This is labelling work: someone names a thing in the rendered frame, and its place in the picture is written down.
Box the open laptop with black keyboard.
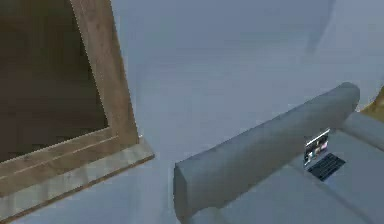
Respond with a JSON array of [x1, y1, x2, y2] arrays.
[[302, 128, 347, 182]]

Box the wooden framed window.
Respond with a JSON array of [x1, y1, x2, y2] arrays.
[[0, 0, 156, 223]]

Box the grey sofa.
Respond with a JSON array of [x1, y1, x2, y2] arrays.
[[172, 81, 384, 224]]

